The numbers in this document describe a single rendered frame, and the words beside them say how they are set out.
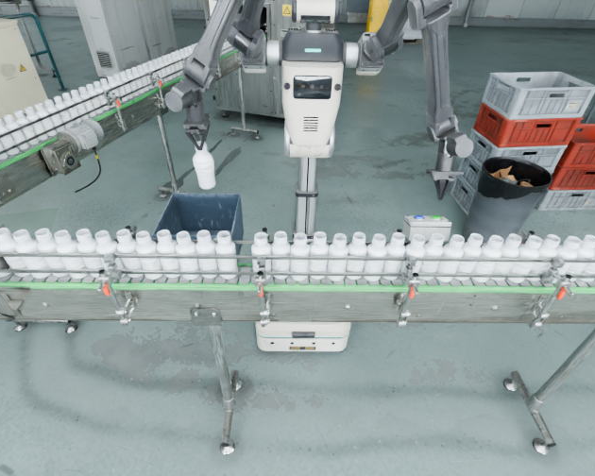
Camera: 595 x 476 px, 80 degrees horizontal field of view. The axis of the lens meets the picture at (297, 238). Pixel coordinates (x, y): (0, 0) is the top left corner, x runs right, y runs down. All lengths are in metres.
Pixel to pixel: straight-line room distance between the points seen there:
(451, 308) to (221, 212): 1.07
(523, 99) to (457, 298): 2.08
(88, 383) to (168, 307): 1.14
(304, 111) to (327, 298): 0.73
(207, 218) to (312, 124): 0.68
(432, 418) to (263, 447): 0.86
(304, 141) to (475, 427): 1.62
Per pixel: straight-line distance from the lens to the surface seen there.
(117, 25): 6.96
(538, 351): 2.65
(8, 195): 2.27
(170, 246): 1.14
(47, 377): 2.47
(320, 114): 1.49
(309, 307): 1.22
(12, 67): 5.12
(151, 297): 1.27
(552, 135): 3.46
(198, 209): 1.75
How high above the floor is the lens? 1.84
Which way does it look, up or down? 39 degrees down
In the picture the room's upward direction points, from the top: 2 degrees clockwise
